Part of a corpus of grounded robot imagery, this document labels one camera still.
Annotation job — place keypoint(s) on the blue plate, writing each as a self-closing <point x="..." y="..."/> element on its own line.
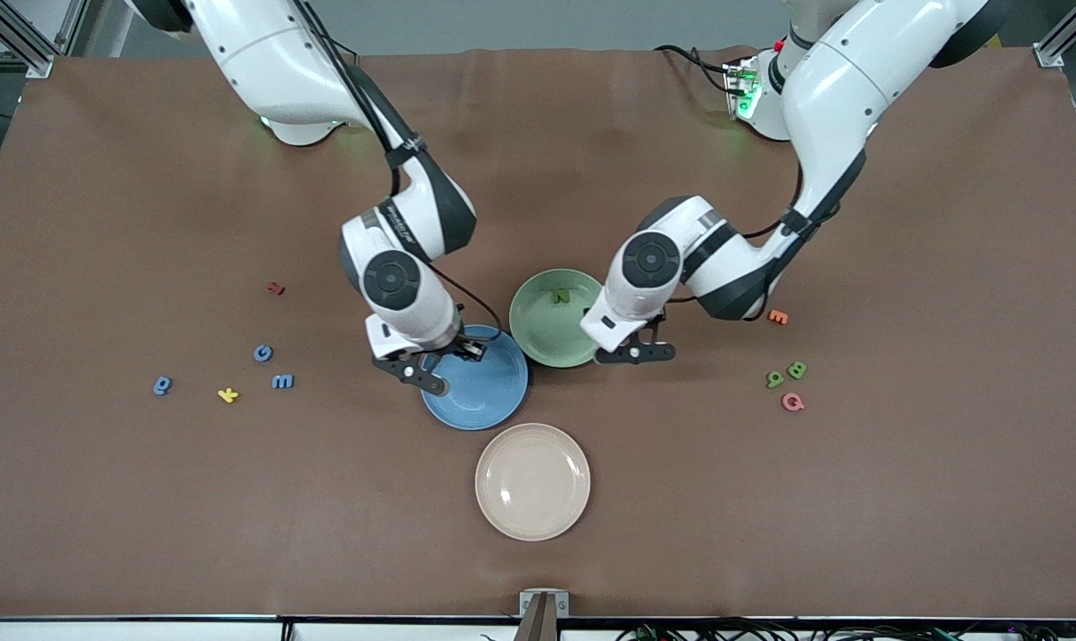
<point x="493" y="401"/>

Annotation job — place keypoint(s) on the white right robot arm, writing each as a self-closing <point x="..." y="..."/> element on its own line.
<point x="271" y="62"/>

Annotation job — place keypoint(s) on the aluminium frame profile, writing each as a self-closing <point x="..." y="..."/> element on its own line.
<point x="1054" y="55"/>
<point x="35" y="58"/>

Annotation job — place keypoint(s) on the blue letter e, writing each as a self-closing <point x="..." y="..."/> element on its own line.
<point x="158" y="388"/>

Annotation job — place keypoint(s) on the green plate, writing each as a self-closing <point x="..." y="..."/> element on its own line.
<point x="538" y="329"/>

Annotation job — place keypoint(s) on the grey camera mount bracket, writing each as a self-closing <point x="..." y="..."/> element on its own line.
<point x="527" y="605"/>

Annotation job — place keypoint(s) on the pink letter G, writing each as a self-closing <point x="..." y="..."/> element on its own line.
<point x="786" y="402"/>

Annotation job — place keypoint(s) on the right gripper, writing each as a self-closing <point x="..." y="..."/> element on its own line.
<point x="463" y="344"/>

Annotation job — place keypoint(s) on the green letter g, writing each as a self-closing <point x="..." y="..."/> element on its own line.
<point x="773" y="380"/>

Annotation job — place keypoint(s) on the green letter B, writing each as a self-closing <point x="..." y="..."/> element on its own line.
<point x="796" y="369"/>

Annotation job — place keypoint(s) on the green letter N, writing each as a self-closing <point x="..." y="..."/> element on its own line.
<point x="560" y="296"/>

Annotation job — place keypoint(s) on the blue letter G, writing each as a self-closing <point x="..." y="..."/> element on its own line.
<point x="257" y="353"/>

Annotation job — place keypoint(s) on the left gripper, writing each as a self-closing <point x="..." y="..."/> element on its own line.
<point x="586" y="311"/>

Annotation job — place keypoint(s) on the blue letter m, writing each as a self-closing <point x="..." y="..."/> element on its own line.
<point x="283" y="382"/>

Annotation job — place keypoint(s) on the beige plate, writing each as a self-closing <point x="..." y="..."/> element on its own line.
<point x="532" y="481"/>

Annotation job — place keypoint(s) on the brown table cover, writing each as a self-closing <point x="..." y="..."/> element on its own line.
<point x="538" y="133"/>

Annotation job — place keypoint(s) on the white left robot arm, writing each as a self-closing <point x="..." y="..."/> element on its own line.
<point x="858" y="71"/>

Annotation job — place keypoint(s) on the yellow letter k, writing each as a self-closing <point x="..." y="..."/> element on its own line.
<point x="227" y="395"/>

